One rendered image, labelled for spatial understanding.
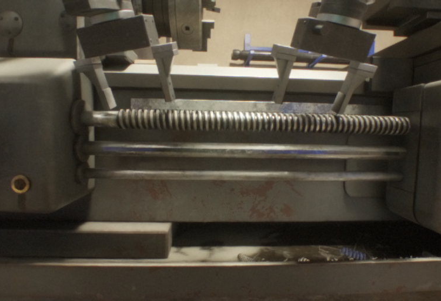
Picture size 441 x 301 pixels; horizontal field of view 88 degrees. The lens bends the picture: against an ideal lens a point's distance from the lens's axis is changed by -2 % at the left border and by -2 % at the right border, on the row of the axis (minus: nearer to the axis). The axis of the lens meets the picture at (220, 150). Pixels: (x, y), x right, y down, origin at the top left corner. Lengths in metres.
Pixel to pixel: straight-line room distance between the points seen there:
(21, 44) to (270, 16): 3.90
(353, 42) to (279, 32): 3.78
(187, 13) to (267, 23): 3.54
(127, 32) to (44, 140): 0.23
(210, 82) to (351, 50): 0.28
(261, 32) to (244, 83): 3.64
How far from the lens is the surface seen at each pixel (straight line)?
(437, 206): 0.60
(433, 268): 0.63
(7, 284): 0.59
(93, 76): 0.53
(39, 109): 0.49
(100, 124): 0.53
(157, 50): 0.46
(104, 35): 0.49
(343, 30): 0.49
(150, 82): 0.57
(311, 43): 0.46
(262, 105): 0.57
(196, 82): 0.56
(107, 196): 0.64
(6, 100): 0.52
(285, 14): 4.40
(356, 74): 0.53
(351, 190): 0.68
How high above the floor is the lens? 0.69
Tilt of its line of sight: 4 degrees down
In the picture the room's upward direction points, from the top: 1 degrees clockwise
